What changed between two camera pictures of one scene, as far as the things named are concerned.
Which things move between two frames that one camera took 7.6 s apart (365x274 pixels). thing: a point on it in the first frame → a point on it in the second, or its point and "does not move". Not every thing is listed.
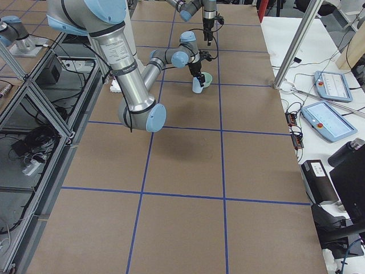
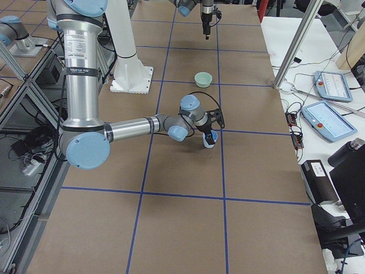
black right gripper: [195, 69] → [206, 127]
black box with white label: [319, 189] does not move
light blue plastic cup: [196, 85] → [214, 137]
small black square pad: [297, 60] does not move
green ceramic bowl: [208, 79] does not move
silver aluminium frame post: [297, 44] does not move
